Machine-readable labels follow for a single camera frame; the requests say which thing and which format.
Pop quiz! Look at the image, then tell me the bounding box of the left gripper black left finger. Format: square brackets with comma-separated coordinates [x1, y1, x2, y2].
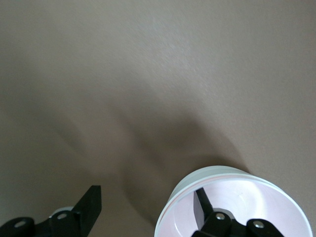
[0, 185, 102, 237]

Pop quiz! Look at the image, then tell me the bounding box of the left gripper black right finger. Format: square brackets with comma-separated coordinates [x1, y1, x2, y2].
[193, 188, 282, 237]

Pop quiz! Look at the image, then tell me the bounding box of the pink bowl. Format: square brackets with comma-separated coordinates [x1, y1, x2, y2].
[155, 165, 311, 237]

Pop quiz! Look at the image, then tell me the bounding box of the brown table cover sheet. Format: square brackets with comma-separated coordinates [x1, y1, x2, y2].
[0, 0, 316, 237]

